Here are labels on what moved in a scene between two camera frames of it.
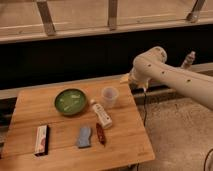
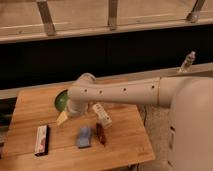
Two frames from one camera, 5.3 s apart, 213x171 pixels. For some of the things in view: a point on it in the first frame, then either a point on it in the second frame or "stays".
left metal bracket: x=46 y=18 stays
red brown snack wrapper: x=101 y=134 stays
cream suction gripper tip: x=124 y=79 -> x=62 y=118
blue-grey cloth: x=84 y=137 stays
